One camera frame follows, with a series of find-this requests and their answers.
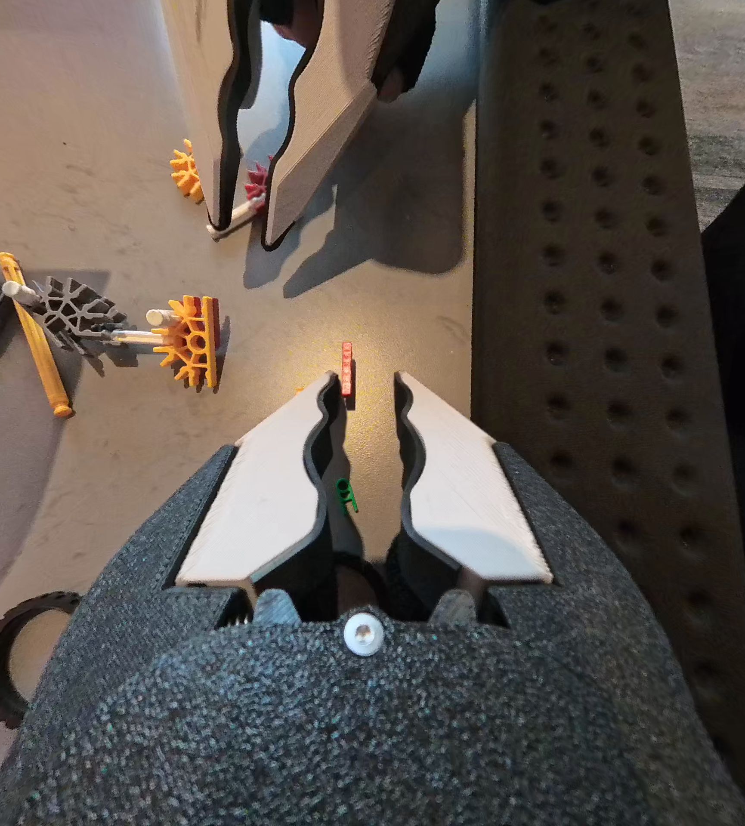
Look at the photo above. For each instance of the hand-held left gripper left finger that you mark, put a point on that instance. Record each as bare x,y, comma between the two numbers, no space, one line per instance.
255,509

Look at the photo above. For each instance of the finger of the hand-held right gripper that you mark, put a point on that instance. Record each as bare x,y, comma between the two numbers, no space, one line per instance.
327,109
201,78

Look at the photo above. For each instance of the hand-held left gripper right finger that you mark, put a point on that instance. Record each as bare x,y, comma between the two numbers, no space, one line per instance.
469,509

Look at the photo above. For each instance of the red connector with white rod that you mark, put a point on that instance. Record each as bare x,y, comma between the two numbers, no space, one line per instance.
240,213

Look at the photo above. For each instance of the person's right hand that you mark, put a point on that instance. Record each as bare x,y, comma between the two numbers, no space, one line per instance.
295,22

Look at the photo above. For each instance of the green toy clip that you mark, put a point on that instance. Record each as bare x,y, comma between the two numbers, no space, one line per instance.
345,494

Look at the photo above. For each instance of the white toy rod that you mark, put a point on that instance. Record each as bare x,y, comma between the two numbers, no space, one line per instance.
17,291
133,335
160,317

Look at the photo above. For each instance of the long yellow toy rod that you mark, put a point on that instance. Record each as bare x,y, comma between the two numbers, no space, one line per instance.
37,343

